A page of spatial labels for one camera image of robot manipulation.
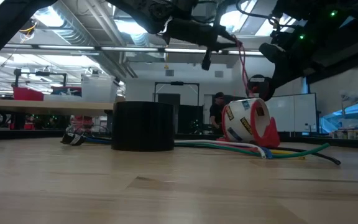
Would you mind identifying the black and white cable connector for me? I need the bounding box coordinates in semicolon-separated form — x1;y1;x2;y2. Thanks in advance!
60;131;87;147

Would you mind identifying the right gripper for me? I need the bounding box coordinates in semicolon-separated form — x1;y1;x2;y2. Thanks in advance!
259;27;326;91

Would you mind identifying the red storage crate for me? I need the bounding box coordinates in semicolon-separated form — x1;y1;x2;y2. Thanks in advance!
71;115;95;127

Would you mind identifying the yellow cable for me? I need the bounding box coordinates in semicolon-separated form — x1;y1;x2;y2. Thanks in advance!
270;149;307;161

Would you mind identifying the translucent storage box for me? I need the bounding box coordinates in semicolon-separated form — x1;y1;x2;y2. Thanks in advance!
80;73;120;104

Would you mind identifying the duct tape roll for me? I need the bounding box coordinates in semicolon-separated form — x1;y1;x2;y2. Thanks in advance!
111;101;176;152

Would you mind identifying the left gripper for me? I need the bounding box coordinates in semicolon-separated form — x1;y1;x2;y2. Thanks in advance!
163;17;239;71

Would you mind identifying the silver ventilation duct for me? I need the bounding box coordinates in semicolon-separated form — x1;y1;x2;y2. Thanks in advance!
32;0;138;79

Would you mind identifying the small red plastic crate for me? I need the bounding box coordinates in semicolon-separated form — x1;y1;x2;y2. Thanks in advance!
12;86;45;101

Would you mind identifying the black cable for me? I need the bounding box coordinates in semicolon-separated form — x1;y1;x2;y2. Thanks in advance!
267;146;342;166

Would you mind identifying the black camera rig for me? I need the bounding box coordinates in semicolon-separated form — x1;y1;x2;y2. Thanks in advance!
12;68;68;88

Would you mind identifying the black gantry frame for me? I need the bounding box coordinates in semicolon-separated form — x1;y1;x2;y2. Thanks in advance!
153;81;201;105

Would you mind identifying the green cable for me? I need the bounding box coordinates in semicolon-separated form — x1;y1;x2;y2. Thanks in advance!
174;142;331;160

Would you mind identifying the red wire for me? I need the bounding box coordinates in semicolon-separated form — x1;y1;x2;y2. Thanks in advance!
233;35;254;98

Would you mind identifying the ceiling cord reel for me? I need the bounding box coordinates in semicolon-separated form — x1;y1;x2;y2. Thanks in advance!
26;19;39;35

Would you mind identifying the wooden workbench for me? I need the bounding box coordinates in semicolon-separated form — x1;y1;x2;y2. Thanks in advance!
0;98;115;117

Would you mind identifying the whiteboard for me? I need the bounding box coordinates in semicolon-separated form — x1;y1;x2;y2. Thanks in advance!
261;92;318;134

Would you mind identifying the white cable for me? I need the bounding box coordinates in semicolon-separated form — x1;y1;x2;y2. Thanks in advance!
174;139;269;160

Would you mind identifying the long ceiling light bar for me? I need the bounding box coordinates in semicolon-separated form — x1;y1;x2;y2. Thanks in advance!
3;43;265;57

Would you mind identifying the pink cable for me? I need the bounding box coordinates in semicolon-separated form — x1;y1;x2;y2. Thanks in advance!
194;140;262;154

